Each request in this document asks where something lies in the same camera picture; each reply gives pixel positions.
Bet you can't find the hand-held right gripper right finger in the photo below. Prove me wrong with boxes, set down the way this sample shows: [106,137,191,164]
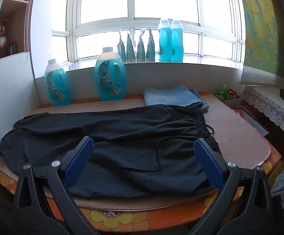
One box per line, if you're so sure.
[188,138,275,235]

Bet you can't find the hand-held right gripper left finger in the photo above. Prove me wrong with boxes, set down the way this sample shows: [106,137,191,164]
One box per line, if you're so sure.
[12,136,101,235]

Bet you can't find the black pants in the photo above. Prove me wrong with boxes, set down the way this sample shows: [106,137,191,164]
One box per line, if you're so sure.
[0,104,222,199]

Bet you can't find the folded blue denim pants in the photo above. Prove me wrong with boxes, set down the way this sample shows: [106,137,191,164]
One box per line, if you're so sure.
[143,84,210,113]

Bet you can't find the beige mat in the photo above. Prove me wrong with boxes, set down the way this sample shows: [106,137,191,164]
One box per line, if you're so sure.
[0,94,272,211]

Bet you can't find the dark storage box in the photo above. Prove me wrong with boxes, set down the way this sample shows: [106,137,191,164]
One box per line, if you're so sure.
[234,105,270,137]

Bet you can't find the green box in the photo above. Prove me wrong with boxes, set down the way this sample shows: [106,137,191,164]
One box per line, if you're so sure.
[216,84,229,101]

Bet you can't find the small blue detergent bottle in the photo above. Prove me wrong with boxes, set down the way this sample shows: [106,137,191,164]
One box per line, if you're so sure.
[45,59,71,106]

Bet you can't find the white lace cloth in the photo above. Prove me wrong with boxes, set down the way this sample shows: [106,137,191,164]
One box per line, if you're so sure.
[241,84,284,143]

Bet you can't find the large blue detergent bottle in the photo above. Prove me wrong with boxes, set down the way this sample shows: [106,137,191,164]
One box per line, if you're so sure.
[94,46,127,101]

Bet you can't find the white shelf cabinet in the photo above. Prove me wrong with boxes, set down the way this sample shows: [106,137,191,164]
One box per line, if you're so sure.
[0,0,39,168]

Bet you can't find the tall blue detergent bottle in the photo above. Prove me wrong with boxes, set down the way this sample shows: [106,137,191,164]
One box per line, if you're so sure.
[158,20,173,61]
[171,20,184,62]

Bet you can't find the red and white vase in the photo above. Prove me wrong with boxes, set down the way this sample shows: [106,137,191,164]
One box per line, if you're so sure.
[0,18,8,60]

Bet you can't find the landscape wall poster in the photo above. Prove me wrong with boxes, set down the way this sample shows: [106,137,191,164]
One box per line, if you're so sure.
[237,0,284,87]

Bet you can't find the white window frame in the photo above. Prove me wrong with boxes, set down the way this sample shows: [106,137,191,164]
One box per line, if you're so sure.
[51,0,247,67]

